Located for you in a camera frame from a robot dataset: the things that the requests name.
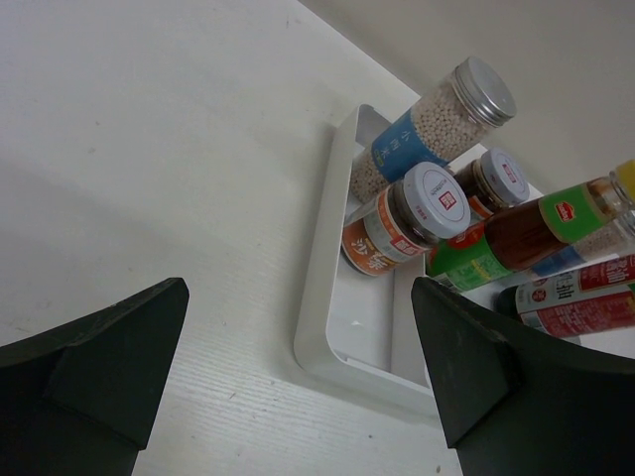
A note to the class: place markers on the white divided organizer tray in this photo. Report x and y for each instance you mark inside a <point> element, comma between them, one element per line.
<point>356,332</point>

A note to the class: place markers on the yellow cap chili bottle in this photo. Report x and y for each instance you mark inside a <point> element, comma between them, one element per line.
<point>518,238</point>

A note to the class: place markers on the tall dark soy bottle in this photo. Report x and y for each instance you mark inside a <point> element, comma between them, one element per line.
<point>588,300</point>

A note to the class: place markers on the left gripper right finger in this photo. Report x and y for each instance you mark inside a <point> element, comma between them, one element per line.
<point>516,401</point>

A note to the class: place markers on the orange label sauce jar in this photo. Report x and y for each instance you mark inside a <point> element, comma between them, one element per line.
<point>405,220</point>
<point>492,183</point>

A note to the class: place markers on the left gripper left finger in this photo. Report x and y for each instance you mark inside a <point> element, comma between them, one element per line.
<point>82,398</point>

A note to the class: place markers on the white peppercorn jar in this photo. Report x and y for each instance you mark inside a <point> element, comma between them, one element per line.
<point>448,120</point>
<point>614,238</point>

